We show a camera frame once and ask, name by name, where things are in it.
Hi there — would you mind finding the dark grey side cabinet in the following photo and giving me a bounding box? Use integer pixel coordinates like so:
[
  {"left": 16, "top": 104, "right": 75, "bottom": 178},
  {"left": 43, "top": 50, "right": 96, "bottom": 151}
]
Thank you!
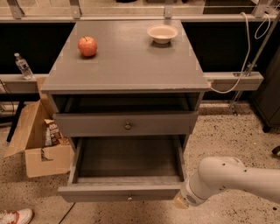
[{"left": 252, "top": 47, "right": 280, "bottom": 132}]

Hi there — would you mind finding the clear plastic water bottle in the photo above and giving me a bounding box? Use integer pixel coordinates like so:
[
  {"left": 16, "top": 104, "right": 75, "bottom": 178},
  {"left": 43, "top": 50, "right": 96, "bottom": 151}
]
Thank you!
[{"left": 14, "top": 52, "right": 33, "bottom": 80}]

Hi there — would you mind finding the red apple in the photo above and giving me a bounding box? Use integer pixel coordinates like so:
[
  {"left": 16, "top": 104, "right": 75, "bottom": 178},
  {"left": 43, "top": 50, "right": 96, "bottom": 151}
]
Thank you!
[{"left": 78, "top": 36, "right": 97, "bottom": 57}]

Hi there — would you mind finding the grey top drawer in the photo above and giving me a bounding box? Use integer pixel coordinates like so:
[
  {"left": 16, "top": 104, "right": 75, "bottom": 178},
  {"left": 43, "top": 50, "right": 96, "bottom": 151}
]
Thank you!
[{"left": 52, "top": 95, "right": 200, "bottom": 138}]

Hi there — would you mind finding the open cardboard box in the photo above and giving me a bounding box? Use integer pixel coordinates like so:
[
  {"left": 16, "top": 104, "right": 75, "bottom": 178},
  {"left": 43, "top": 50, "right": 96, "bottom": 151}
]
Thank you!
[{"left": 3, "top": 78, "right": 74, "bottom": 178}]

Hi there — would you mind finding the white and orange sneaker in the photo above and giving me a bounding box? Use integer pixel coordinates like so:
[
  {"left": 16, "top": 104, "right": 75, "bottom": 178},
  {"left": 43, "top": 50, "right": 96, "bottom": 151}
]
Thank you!
[{"left": 0, "top": 208, "right": 34, "bottom": 224}]

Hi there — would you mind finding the white ceramic bowl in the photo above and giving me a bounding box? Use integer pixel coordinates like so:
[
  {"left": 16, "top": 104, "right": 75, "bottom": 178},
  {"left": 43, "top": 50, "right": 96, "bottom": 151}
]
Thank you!
[{"left": 147, "top": 24, "right": 179, "bottom": 44}]

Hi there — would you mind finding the black floor cable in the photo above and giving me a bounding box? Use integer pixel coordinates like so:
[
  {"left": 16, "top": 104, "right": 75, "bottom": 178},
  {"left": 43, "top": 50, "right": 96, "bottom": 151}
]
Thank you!
[{"left": 59, "top": 201, "right": 76, "bottom": 224}]

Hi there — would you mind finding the brown snack bag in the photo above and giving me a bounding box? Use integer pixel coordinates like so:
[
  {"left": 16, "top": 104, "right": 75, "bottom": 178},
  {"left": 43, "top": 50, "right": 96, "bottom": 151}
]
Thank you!
[{"left": 45, "top": 119, "right": 62, "bottom": 146}]

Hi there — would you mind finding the grey drawer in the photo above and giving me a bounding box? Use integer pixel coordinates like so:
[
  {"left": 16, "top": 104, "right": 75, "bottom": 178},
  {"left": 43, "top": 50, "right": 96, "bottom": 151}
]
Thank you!
[
  {"left": 59, "top": 136, "right": 186, "bottom": 202},
  {"left": 52, "top": 95, "right": 200, "bottom": 138}
]

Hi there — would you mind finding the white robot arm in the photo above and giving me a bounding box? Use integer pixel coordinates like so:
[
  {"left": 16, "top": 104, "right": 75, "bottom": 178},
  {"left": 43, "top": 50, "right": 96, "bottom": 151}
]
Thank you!
[{"left": 173, "top": 157, "right": 280, "bottom": 209}]

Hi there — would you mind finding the grey wooden drawer cabinet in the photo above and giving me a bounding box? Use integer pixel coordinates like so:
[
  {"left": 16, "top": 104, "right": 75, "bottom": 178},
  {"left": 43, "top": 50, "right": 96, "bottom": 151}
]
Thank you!
[{"left": 42, "top": 20, "right": 208, "bottom": 145}]

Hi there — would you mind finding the metal stand pole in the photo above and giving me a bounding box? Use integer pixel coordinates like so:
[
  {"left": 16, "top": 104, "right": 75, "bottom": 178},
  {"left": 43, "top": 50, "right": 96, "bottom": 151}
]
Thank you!
[{"left": 229, "top": 12, "right": 280, "bottom": 116}]

